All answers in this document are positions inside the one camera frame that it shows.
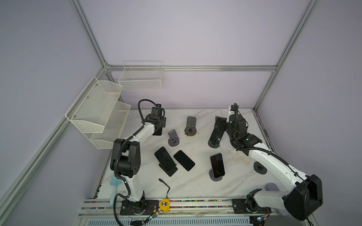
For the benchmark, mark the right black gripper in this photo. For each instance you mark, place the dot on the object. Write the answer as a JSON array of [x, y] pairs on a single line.
[[220, 124]]

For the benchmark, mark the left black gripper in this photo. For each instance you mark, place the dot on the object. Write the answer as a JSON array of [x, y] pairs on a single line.
[[163, 122]]

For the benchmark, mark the black phone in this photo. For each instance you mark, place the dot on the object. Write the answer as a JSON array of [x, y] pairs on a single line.
[[217, 165], [217, 134], [164, 158], [184, 160], [158, 132]]

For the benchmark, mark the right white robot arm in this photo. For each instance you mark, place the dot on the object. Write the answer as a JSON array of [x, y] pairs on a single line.
[[303, 194]]

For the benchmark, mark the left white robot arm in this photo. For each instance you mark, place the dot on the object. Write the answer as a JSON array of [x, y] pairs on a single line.
[[126, 159]]

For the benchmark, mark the grey round stand back left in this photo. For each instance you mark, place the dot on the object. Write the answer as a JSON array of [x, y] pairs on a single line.
[[173, 140]]

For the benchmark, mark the grey stand centre right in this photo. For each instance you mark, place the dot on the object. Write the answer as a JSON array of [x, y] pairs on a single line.
[[213, 144]]

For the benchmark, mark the brown round phone stand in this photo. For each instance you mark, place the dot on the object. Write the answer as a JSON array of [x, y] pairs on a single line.
[[190, 129]]

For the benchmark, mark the grey stand front centre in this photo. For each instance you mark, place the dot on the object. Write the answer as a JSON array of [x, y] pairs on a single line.
[[211, 175]]

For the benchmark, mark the black folding phone stand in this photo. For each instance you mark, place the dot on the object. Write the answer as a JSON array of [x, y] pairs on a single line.
[[170, 172]]

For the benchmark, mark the white mesh two-tier shelf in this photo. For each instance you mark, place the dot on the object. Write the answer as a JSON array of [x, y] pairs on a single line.
[[99, 114]]

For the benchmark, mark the grey oval pad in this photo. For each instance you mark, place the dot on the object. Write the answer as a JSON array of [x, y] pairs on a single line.
[[271, 187]]

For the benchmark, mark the yellow tape measure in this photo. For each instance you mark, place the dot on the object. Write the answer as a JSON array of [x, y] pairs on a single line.
[[165, 203]]

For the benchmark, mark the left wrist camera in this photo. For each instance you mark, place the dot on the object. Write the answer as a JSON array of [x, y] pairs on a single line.
[[158, 111]]

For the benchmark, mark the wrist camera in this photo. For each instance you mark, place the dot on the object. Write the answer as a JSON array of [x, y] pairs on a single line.
[[158, 111], [233, 113]]

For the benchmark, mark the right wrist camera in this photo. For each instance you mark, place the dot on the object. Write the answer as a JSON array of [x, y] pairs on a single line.
[[233, 113]]

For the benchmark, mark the white wire basket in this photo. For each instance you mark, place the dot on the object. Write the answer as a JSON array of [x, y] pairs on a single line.
[[142, 76]]

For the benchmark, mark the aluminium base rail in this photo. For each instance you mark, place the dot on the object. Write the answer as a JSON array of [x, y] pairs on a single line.
[[179, 207]]

